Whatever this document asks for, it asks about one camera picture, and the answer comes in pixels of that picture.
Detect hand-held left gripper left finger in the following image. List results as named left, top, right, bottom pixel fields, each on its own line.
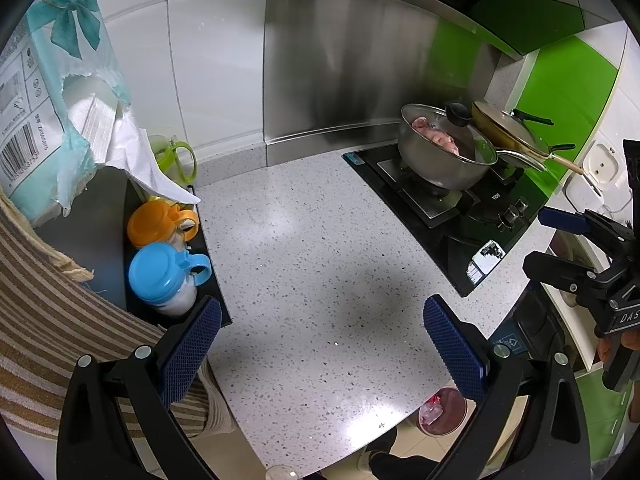
left=56, top=296, right=223, bottom=480

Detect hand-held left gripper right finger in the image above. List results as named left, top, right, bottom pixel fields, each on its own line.
left=423, top=294, right=592, bottom=480

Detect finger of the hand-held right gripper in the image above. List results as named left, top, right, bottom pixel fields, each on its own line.
left=522, top=252, right=619, bottom=311
left=539, top=207, right=633, bottom=262

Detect pink waste bin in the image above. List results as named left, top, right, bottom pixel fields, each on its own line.
left=416, top=386, right=468, bottom=436

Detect dark two-part trash bin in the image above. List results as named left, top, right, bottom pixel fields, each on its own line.
left=491, top=285, right=586, bottom=362

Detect person's right hand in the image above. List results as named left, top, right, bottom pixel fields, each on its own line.
left=598, top=334, right=623, bottom=364

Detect white plastic box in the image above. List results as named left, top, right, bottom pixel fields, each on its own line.
left=561, top=176, right=598, bottom=212

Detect yellow frying pan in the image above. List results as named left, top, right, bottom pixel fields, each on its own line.
left=471, top=100, right=585, bottom=176

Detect black tray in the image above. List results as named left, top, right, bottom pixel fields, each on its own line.
left=122, top=180, right=233, bottom=331

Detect white stove sticker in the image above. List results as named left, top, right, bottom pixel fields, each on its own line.
left=466, top=241, right=503, bottom=281

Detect blue lid jar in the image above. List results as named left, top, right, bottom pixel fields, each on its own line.
left=128, top=242, right=213, bottom=316

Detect green cabinet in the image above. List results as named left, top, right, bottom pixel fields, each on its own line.
left=575, top=360, right=636, bottom=441

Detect glass pan lid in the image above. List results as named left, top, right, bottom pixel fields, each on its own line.
left=472, top=101, right=576, bottom=171

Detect black glass gas stove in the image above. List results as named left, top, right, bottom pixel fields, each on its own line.
left=342, top=145, right=543, bottom=298

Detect person's dark trouser leg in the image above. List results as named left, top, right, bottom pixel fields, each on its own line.
left=370, top=452, right=443, bottom=480

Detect person's black shoe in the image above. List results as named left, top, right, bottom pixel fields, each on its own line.
left=357, top=430, right=398, bottom=473

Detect steel cooking pot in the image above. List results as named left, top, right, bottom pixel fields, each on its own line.
left=398, top=103, right=499, bottom=191

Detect orange lid jar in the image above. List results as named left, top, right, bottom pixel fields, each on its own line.
left=126, top=201, right=199, bottom=250

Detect glass pot lid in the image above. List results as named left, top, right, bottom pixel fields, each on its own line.
left=401, top=102, right=499, bottom=165

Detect dark grey appliance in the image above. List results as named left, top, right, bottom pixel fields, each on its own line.
left=35, top=165, right=132, bottom=311

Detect brown striped cloth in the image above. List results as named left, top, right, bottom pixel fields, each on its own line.
left=0, top=195, right=241, bottom=441

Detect raw meat pieces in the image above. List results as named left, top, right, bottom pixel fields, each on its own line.
left=410, top=116, right=461, bottom=155

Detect white bag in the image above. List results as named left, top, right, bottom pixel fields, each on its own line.
left=590, top=455, right=626, bottom=480

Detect green plastic pitcher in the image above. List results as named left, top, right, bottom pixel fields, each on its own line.
left=149, top=135, right=197, bottom=191

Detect steel backsplash panel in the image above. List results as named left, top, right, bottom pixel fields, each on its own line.
left=263, top=0, right=526, bottom=167

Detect teal tissue package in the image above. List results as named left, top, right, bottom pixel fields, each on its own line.
left=0, top=0, right=133, bottom=228

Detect white wall socket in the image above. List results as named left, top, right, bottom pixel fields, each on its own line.
left=584, top=139, right=626, bottom=188

